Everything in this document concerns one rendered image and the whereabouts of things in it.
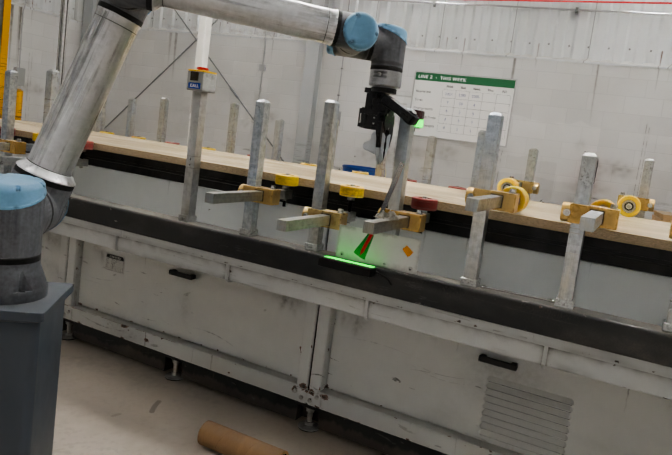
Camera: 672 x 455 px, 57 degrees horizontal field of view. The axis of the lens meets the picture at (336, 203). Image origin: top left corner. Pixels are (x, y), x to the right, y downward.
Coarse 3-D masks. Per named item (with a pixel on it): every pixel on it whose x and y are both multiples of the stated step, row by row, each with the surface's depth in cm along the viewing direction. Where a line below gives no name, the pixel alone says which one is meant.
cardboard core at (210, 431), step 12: (204, 432) 200; (216, 432) 199; (228, 432) 199; (240, 432) 200; (204, 444) 200; (216, 444) 198; (228, 444) 196; (240, 444) 195; (252, 444) 194; (264, 444) 194
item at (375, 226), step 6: (402, 216) 175; (366, 222) 155; (372, 222) 155; (378, 222) 156; (384, 222) 160; (390, 222) 164; (396, 222) 168; (402, 222) 172; (426, 222) 191; (366, 228) 155; (372, 228) 154; (378, 228) 157; (384, 228) 161; (390, 228) 165; (396, 228) 169; (372, 234) 155
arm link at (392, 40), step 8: (384, 24) 167; (392, 24) 167; (384, 32) 167; (392, 32) 166; (400, 32) 167; (376, 40) 166; (384, 40) 166; (392, 40) 167; (400, 40) 167; (376, 48) 166; (384, 48) 167; (392, 48) 167; (400, 48) 168; (376, 56) 168; (384, 56) 167; (392, 56) 167; (400, 56) 168; (376, 64) 168; (384, 64) 167; (392, 64) 167; (400, 64) 169
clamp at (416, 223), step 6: (378, 210) 181; (402, 210) 181; (408, 216) 176; (414, 216) 176; (420, 216) 175; (426, 216) 179; (408, 222) 176; (414, 222) 176; (420, 222) 175; (402, 228) 177; (408, 228) 177; (414, 228) 176; (420, 228) 176
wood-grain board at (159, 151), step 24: (0, 120) 349; (96, 144) 259; (120, 144) 272; (144, 144) 296; (168, 144) 324; (216, 168) 232; (240, 168) 227; (264, 168) 238; (288, 168) 257; (312, 168) 278; (384, 192) 201; (408, 192) 212; (432, 192) 227; (456, 192) 243; (504, 216) 184; (528, 216) 181; (552, 216) 191; (624, 216) 231; (624, 240) 170; (648, 240) 167
